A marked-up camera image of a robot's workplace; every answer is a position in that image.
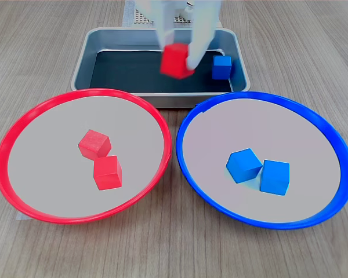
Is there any small red cube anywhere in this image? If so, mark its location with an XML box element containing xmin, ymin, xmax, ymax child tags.
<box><xmin>93</xmin><ymin>155</ymin><xmax>123</xmax><ymax>191</ymax></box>
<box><xmin>159</xmin><ymin>42</ymin><xmax>196</xmax><ymax>79</ymax></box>
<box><xmin>77</xmin><ymin>129</ymin><xmax>113</xmax><ymax>159</ymax></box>

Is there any small blue cube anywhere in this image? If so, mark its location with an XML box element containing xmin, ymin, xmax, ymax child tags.
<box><xmin>225</xmin><ymin>148</ymin><xmax>263</xmax><ymax>184</ymax></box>
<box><xmin>259</xmin><ymin>159</ymin><xmax>291</xmax><ymax>196</ymax></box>
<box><xmin>211</xmin><ymin>55</ymin><xmax>232</xmax><ymax>81</ymax></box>

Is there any black tray mat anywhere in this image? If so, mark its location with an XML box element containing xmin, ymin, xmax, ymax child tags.
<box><xmin>89</xmin><ymin>49</ymin><xmax>233</xmax><ymax>94</ymax></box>

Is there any steel tray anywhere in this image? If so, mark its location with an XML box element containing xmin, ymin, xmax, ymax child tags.
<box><xmin>70</xmin><ymin>27</ymin><xmax>252</xmax><ymax>108</ymax></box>

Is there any white plate blue rim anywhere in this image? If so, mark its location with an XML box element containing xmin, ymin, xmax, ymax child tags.
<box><xmin>176</xmin><ymin>91</ymin><xmax>348</xmax><ymax>231</ymax></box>

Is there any white plate red rim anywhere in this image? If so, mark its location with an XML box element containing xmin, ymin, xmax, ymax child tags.
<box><xmin>0</xmin><ymin>88</ymin><xmax>172</xmax><ymax>225</ymax></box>

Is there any pale perforated base plate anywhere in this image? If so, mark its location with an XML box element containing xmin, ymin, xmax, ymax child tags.
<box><xmin>133</xmin><ymin>8</ymin><xmax>194</xmax><ymax>25</ymax></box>

